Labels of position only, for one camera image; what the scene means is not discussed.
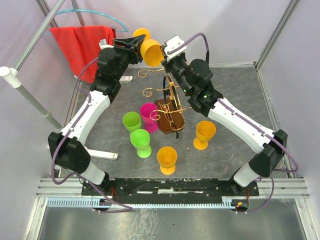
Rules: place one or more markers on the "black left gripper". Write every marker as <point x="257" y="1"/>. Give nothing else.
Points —
<point x="133" y="47"/>

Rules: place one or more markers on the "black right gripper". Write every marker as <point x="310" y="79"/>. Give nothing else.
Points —
<point x="166" y="64"/>

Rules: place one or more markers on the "yellow plastic wine glass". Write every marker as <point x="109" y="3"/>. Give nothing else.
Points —
<point x="150" y="49"/>

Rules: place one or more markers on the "pink plastic wine glass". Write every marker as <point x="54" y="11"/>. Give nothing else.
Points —
<point x="148" y="112"/>

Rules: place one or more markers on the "green plastic wine glass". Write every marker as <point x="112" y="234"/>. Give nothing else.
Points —
<point x="132" y="121"/>

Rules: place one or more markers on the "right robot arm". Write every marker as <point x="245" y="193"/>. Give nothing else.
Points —
<point x="195" y="81"/>

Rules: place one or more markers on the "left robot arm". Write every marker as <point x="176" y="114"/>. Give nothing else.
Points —
<point x="67" y="148"/>

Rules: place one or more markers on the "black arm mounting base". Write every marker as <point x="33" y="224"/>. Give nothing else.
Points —
<point x="176" y="190"/>

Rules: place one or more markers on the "right yellow wine glass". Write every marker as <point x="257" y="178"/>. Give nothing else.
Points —
<point x="205" y="130"/>

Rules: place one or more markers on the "front yellow wine glass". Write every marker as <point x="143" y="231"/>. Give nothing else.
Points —
<point x="167" y="158"/>

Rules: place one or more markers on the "red cloth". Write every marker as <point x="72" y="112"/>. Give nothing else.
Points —
<point x="80" y="44"/>

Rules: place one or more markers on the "teal wire hanger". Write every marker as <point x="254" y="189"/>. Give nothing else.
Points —
<point x="93" y="17"/>

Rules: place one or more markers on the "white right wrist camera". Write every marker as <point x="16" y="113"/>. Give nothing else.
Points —
<point x="171" y="48"/>

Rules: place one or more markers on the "gold wire wine glass rack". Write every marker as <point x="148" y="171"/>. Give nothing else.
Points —
<point x="169" y="108"/>

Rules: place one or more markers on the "aluminium frame post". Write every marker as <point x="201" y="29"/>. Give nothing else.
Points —
<point x="289" y="10"/>

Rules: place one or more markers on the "aluminium rail beam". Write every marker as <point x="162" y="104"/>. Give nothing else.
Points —
<point x="284" y="188"/>

